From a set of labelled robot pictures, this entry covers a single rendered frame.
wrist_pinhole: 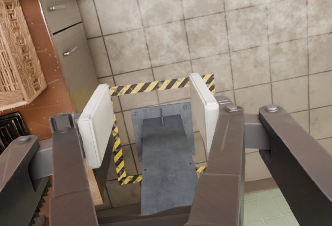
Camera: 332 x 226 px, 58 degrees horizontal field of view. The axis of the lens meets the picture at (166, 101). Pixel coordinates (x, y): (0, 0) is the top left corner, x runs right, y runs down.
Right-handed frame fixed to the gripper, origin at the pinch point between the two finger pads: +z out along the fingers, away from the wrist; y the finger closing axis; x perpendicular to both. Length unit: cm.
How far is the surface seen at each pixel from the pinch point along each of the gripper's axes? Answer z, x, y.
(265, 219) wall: 102, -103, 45
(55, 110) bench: 72, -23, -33
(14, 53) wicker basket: 58, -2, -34
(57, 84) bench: 72, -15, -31
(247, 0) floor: 130, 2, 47
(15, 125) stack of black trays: 65, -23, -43
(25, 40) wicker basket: 67, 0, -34
